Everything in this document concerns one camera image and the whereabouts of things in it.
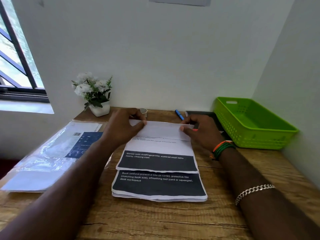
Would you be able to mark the person's left hand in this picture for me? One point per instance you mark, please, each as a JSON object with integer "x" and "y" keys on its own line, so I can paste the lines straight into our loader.
{"x": 120, "y": 127}

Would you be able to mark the person's right hand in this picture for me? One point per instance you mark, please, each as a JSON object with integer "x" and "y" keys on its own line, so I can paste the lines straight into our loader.
{"x": 203, "y": 132}

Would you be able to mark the printed sheet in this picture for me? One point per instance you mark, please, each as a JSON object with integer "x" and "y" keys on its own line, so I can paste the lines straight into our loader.
{"x": 160, "y": 147}

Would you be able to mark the green plastic basket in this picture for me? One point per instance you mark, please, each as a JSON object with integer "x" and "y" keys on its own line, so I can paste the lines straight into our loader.
{"x": 252, "y": 124}

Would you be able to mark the stack of printed papers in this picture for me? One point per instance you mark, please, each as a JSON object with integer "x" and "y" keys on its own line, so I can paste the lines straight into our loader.
{"x": 160, "y": 187}

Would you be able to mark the clear plastic envelope wrapper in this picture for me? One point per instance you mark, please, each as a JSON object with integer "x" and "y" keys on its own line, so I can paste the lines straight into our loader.
{"x": 50, "y": 152}

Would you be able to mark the person's right forearm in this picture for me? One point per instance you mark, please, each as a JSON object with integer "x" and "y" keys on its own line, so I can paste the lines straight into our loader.
{"x": 262, "y": 202}

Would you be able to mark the person's left forearm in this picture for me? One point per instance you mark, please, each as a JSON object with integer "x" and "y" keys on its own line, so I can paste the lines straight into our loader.
{"x": 57, "y": 197}

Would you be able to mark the black notebook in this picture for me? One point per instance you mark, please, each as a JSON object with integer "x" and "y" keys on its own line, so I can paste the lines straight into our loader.
{"x": 202, "y": 113}

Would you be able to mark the orange and green thread wristbands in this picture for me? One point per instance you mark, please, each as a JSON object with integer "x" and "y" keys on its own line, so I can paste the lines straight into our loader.
{"x": 222, "y": 148}

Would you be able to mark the small tape roll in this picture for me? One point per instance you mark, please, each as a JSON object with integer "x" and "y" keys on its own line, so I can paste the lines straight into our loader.
{"x": 144, "y": 111}

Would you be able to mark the blue pen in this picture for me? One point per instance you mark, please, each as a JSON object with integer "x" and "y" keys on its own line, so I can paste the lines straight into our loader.
{"x": 179, "y": 114}

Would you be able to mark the white flower plant in pot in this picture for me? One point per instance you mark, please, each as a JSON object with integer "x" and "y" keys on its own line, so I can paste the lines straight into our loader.
{"x": 93, "y": 92}

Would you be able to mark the window with metal bars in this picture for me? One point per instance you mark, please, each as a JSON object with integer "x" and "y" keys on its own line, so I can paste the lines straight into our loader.
{"x": 17, "y": 59}

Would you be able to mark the paper notice on wall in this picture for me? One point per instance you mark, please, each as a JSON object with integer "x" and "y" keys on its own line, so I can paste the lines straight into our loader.
{"x": 180, "y": 1}

